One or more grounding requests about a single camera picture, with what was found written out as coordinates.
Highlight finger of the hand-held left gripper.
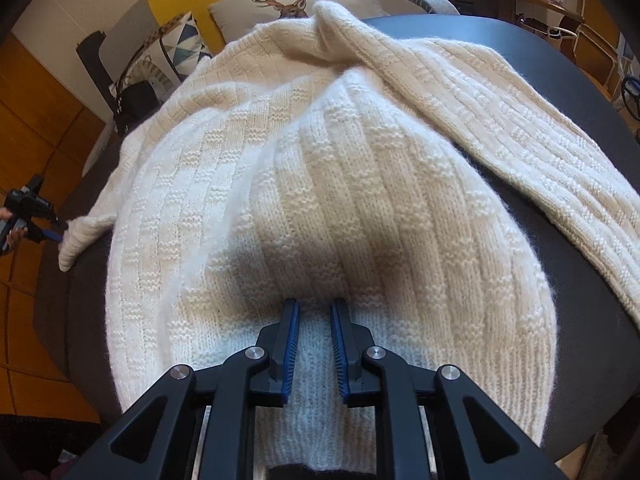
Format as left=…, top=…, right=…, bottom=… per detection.
left=29, top=217, right=72, bottom=245

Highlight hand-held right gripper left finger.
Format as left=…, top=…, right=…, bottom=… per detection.
left=62, top=298, right=302, bottom=480

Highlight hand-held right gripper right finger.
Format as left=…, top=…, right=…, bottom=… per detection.
left=329, top=298, right=567, bottom=480

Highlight white knit sweater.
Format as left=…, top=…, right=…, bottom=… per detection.
left=59, top=0, right=640, bottom=471

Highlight person's left hand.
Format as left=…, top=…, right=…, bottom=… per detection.
left=0, top=209, right=26, bottom=250

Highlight black handbag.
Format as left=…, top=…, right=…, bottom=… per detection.
left=112, top=80, right=161, bottom=131

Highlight geometric print cushion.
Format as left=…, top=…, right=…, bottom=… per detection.
left=117, top=10, right=213, bottom=96

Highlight yellow blue grey armchair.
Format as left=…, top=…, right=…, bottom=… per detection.
left=75, top=0, right=461, bottom=111

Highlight black round wheel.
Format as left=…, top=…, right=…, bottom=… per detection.
left=620, top=76, right=640, bottom=121

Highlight black upright post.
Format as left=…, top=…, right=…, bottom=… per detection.
left=75, top=30, right=109, bottom=92

